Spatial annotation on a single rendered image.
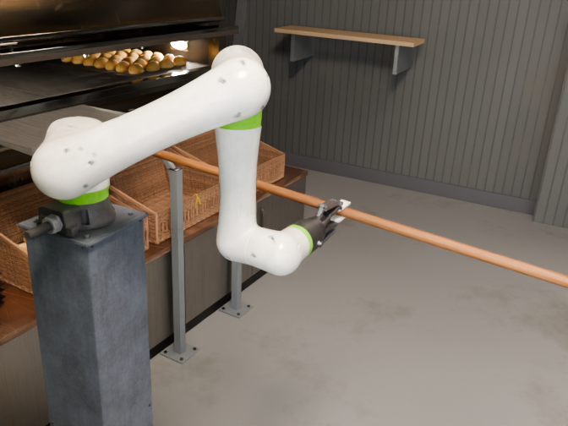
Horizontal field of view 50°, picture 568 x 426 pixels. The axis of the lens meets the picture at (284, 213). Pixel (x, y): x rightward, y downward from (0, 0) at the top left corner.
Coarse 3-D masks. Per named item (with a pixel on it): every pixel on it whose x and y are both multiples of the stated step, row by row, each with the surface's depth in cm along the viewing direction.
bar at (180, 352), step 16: (176, 176) 259; (176, 192) 262; (176, 208) 265; (176, 224) 268; (176, 240) 272; (176, 256) 275; (176, 272) 278; (240, 272) 327; (176, 288) 282; (240, 288) 331; (176, 304) 285; (240, 304) 336; (176, 320) 289; (176, 336) 293; (176, 352) 296; (192, 352) 297
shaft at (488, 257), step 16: (176, 160) 204; (192, 160) 202; (272, 192) 188; (288, 192) 185; (368, 224) 175; (384, 224) 172; (400, 224) 171; (432, 240) 166; (448, 240) 164; (480, 256) 160; (496, 256) 158; (528, 272) 155; (544, 272) 153
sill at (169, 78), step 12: (180, 72) 343; (192, 72) 346; (204, 72) 355; (120, 84) 306; (132, 84) 307; (144, 84) 315; (156, 84) 323; (60, 96) 274; (72, 96) 276; (84, 96) 282; (96, 96) 289; (108, 96) 296; (0, 108) 250; (12, 108) 251; (24, 108) 256; (36, 108) 261; (48, 108) 267; (0, 120) 248
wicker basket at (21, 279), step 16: (16, 192) 258; (32, 192) 265; (0, 208) 252; (16, 208) 258; (32, 208) 264; (0, 224) 252; (16, 224) 258; (144, 224) 265; (0, 240) 232; (16, 240) 258; (0, 256) 235; (16, 256) 230; (16, 272) 233
